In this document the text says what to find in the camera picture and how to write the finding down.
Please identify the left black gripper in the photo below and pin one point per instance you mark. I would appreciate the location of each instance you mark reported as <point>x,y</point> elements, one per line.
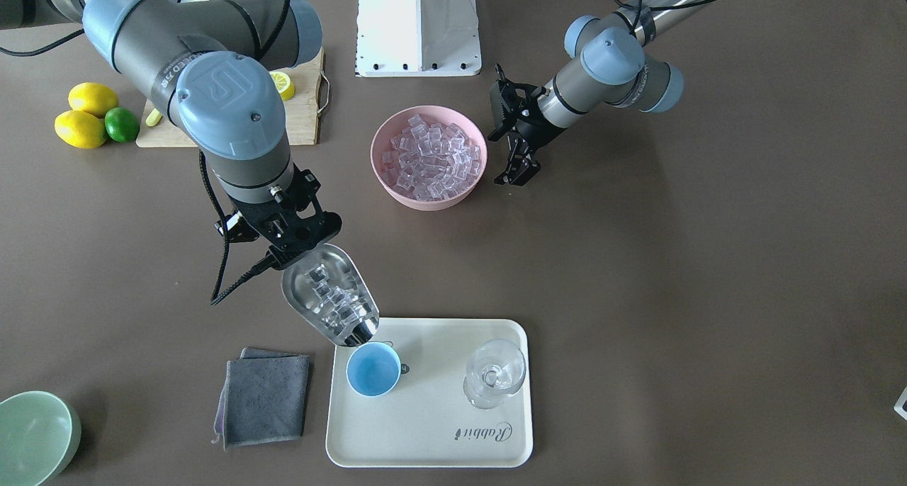
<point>530,127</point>

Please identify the yellow lemon lower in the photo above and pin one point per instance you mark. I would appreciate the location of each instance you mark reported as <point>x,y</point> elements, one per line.
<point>80,129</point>

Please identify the half lemon slice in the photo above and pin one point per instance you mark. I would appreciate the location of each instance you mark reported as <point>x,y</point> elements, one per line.
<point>284,85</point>

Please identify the green lime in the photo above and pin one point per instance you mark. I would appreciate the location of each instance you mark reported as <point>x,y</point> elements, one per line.
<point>121,125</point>

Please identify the yellow lemon upper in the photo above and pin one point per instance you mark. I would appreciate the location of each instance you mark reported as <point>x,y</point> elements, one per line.
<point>92,98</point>

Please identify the mint green bowl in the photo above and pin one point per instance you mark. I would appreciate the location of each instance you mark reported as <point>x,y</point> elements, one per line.
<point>40,434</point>

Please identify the yellow lemon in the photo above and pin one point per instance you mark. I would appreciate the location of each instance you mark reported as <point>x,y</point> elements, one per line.
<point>92,98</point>
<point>80,129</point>

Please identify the bamboo cutting board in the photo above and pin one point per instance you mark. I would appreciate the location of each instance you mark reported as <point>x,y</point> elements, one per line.
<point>302,111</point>

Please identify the steel ice scoop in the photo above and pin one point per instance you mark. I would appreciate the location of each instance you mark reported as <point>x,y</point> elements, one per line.
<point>301,297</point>

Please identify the scooped ice cubes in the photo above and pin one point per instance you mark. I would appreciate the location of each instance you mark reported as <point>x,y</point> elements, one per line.
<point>340,300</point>

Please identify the clear wine glass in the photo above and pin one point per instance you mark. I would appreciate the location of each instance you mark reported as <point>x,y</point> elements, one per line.
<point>495,372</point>

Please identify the pink bowl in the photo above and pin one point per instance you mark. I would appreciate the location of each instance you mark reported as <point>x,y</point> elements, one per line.
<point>429,195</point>

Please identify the grey folded cloth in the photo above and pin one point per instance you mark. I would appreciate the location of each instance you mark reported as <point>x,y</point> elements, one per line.
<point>263,398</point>

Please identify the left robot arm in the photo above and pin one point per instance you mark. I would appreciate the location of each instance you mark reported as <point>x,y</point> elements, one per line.
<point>607,65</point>

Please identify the blue cup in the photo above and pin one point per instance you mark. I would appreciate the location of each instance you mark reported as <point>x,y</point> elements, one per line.
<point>373,369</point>

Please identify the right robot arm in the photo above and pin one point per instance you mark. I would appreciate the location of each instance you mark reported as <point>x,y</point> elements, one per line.
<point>206,65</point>

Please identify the yellow plastic knife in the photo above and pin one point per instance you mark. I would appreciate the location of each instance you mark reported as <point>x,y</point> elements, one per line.
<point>153,118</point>

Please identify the clear ice cubes pile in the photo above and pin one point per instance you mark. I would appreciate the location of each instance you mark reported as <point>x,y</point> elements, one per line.
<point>430,160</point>

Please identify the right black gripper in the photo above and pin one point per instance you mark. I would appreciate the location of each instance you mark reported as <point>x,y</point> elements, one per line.
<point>307,186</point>

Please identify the cream serving tray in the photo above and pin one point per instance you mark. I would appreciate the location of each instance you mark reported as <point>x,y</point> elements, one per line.
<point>426,421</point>

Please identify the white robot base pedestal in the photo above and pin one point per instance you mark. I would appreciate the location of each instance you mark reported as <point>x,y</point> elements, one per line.
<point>417,38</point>

